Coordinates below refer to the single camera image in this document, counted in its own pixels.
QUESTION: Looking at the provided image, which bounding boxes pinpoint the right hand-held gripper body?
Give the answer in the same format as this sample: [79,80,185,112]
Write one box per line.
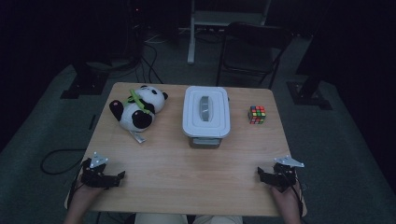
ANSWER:
[264,155,305,193]

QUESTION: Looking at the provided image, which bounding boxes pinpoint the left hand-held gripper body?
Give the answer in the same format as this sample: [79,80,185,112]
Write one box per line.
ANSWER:
[80,151,120,189]

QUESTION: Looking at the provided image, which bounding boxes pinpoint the colourful puzzle cube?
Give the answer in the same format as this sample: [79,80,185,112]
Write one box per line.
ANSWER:
[247,105,267,125]

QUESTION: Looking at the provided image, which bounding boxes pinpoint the panda plush toy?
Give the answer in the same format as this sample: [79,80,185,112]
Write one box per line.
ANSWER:
[108,85,169,145]

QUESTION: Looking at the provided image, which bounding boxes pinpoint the person's left hand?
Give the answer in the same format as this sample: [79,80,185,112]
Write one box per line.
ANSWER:
[72,183,106,210]

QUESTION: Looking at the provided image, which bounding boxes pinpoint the person's right hand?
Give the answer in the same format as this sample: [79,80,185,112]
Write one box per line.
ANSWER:
[270,183,303,217]

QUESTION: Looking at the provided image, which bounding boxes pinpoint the black stand base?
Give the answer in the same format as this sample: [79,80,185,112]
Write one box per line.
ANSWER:
[60,60,110,100]
[286,0,333,110]

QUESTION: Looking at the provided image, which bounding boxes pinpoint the black folding chair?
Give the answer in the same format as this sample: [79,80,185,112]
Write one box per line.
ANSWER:
[215,21,293,91]

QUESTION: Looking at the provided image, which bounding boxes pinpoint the dark computer tower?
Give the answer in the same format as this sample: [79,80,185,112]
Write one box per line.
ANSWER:
[124,0,148,63]

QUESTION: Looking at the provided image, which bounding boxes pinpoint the left hand-held gripper cable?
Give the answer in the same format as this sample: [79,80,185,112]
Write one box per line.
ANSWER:
[66,167,86,209]

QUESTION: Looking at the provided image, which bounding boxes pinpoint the hand-held gripper cable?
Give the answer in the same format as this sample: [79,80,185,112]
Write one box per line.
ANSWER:
[66,167,86,209]
[290,176,305,218]

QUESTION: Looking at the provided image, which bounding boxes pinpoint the right hand-held gripper cable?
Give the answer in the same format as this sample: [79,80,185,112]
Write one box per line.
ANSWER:
[290,176,305,218]

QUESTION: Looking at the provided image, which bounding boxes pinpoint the black floor cable loop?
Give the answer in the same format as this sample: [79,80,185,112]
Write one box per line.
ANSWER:
[40,148,87,175]

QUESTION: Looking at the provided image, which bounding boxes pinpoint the black floor cables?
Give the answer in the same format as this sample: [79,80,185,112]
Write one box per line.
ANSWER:
[134,38,164,85]

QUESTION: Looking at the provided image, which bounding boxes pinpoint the white metal table frame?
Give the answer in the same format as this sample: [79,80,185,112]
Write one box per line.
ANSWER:
[187,0,272,65]

